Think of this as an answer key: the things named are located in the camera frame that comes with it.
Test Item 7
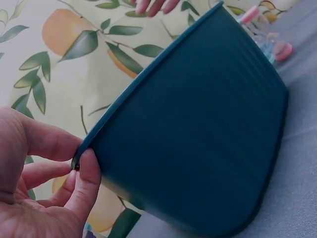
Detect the pink and white stick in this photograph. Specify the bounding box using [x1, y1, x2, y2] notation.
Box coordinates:
[238, 5, 261, 25]

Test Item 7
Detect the person's right hand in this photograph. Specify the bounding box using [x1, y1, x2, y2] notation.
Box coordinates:
[130, 0, 182, 17]

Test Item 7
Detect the clear plastic piece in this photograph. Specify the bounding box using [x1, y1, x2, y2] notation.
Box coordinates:
[247, 14, 277, 49]

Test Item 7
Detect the dark teal plastic bin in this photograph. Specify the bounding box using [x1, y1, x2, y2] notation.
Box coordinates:
[70, 1, 290, 238]

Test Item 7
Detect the pink round disc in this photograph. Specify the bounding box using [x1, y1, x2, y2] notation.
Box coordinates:
[274, 41, 294, 62]

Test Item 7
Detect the person's left hand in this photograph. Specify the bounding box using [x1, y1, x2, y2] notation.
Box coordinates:
[0, 106, 103, 238]

